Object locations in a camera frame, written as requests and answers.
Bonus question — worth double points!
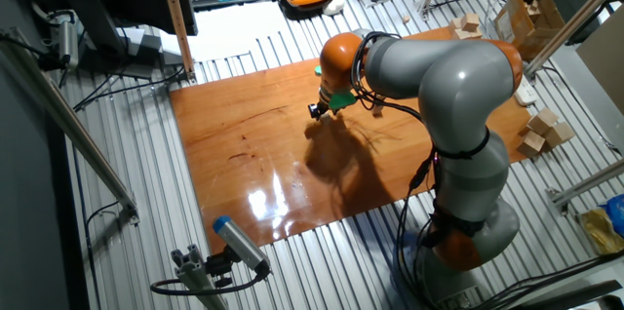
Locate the blue plastic bag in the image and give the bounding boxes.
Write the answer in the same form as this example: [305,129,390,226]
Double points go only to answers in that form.
[600,193,624,238]

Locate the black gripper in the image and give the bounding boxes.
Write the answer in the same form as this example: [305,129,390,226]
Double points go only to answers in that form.
[307,99,338,122]

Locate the white rounded object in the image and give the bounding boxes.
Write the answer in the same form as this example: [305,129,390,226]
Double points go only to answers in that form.
[322,0,346,17]

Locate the glossy wooden board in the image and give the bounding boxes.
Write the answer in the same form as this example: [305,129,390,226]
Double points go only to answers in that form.
[169,26,533,254]

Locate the brown flat panel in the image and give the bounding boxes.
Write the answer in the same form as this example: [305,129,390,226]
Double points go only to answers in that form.
[574,17,624,116]

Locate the brown frame post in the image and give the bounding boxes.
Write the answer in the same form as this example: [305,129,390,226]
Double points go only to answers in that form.
[156,0,198,85]

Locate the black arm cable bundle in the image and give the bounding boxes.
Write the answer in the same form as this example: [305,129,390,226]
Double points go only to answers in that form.
[349,30,443,310]

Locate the silver cylindrical camera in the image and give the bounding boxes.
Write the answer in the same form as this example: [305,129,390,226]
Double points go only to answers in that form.
[57,19,81,71]

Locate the black camera clamp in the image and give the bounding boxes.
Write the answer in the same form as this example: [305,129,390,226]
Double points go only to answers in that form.
[204,246,235,290]

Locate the long aluminium beam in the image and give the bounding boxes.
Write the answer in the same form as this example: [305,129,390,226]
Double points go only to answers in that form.
[0,26,141,226]

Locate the aluminium frame beam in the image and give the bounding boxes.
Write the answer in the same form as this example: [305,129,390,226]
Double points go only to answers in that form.
[544,156,624,216]

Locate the brown cardboard box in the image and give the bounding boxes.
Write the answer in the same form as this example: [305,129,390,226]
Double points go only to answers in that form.
[493,0,566,60]

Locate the white power strip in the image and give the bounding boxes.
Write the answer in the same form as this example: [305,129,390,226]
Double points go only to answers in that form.
[514,78,539,107]

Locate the grey flat box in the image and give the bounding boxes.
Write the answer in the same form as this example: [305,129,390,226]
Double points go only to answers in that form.
[116,26,184,80]

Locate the silver camera with blue cap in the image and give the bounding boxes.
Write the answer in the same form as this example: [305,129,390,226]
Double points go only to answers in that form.
[212,214,272,277]

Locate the green camera mount bracket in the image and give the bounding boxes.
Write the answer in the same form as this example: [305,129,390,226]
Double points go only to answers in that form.
[314,64,358,110]

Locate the black desk cables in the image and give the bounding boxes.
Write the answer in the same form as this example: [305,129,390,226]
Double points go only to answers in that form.
[72,63,186,114]

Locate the black monitor stand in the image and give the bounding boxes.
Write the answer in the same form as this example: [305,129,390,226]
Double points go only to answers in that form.
[62,0,128,60]

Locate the black camera cable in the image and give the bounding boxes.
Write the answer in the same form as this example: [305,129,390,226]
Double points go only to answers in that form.
[149,270,267,297]

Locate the black floor cables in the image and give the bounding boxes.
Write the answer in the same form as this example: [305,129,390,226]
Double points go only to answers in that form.
[467,251,624,310]

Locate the black flat bar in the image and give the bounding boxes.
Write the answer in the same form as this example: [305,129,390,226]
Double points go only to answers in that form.
[506,278,624,310]

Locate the yellow plastic bag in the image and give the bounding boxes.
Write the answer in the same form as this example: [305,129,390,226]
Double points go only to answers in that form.
[577,207,624,256]

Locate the large wooden cube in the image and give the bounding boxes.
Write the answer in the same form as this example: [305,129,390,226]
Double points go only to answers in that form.
[526,107,561,136]
[541,121,576,151]
[517,130,547,159]

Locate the white paper sheets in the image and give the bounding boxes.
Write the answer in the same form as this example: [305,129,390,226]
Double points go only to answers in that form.
[160,0,293,62]

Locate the short aluminium profile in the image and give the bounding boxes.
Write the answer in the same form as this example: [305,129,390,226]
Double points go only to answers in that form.
[170,244,228,310]

